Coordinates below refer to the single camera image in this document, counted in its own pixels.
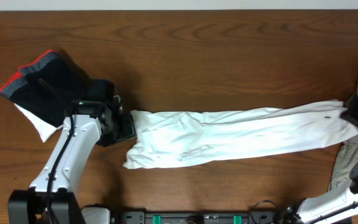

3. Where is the white Puma t-shirt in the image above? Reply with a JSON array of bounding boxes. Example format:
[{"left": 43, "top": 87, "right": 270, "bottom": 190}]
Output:
[{"left": 123, "top": 100, "right": 358, "bottom": 169}]

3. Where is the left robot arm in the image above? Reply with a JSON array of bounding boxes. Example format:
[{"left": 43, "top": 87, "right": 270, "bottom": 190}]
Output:
[{"left": 7, "top": 96, "right": 135, "bottom": 224}]

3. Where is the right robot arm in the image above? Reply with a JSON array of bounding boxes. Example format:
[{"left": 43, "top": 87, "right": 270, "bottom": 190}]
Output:
[{"left": 275, "top": 95, "right": 358, "bottom": 224}]

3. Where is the folded white garment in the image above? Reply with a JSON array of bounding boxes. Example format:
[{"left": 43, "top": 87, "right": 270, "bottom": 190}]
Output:
[{"left": 14, "top": 104, "right": 63, "bottom": 142}]

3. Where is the folded black garment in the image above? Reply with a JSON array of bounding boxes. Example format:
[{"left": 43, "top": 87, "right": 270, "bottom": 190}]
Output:
[{"left": 0, "top": 52, "right": 87, "bottom": 127}]

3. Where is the folded red garment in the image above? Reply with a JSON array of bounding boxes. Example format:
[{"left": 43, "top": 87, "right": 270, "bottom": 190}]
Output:
[{"left": 0, "top": 50, "right": 56, "bottom": 95}]

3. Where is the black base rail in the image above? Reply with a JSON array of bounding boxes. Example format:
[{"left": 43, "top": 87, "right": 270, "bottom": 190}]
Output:
[{"left": 110, "top": 200, "right": 293, "bottom": 224}]

